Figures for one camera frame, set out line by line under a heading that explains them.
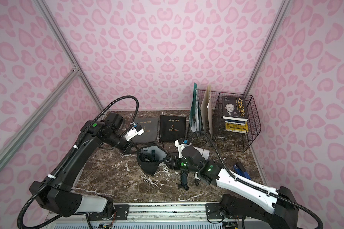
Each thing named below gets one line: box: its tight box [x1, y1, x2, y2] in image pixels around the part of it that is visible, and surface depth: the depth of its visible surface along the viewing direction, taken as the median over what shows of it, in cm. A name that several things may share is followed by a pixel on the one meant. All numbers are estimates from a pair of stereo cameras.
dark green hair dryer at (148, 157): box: [138, 149, 156, 162], surface depth 81 cm
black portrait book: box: [222, 95, 248, 122], surface depth 92 cm
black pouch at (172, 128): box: [159, 114, 186, 142], surface depth 110 cm
